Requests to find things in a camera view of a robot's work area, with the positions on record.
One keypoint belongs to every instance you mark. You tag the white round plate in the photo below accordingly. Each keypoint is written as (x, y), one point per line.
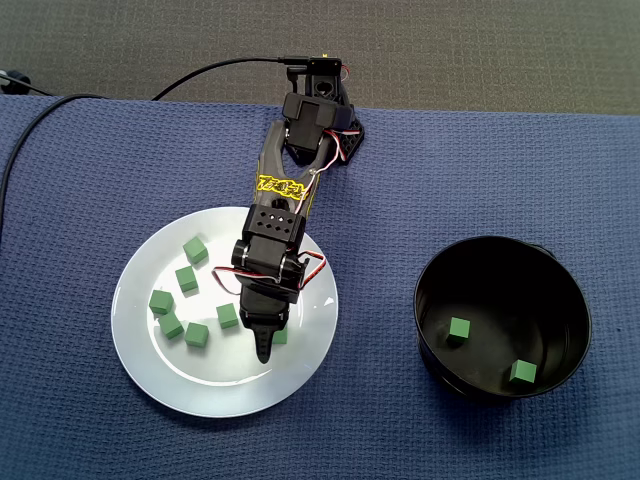
(240, 380)

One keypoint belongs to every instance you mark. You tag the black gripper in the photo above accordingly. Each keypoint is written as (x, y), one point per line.
(263, 324)

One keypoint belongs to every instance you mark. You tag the blue woven table cloth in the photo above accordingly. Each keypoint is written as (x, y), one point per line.
(350, 440)

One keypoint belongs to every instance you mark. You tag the black round bucket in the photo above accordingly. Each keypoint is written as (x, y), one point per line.
(560, 300)

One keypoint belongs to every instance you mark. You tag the green foam cube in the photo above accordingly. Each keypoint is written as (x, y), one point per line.
(459, 328)
(281, 336)
(195, 249)
(196, 334)
(523, 372)
(161, 302)
(227, 316)
(186, 278)
(171, 325)

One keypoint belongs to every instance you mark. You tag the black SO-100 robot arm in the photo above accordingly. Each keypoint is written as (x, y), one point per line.
(305, 120)

